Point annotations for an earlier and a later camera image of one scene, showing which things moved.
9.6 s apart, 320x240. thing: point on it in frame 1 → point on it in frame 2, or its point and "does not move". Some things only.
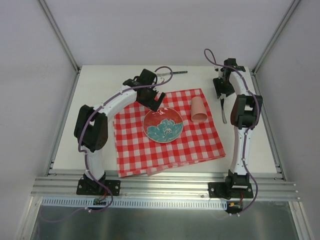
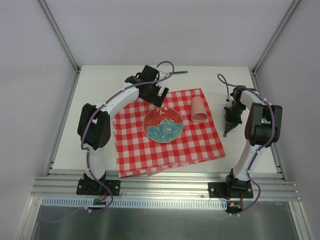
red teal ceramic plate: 163,126 does not move
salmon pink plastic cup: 198,111 does not move
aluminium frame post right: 288,14 does not move
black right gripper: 223,92 → 231,120
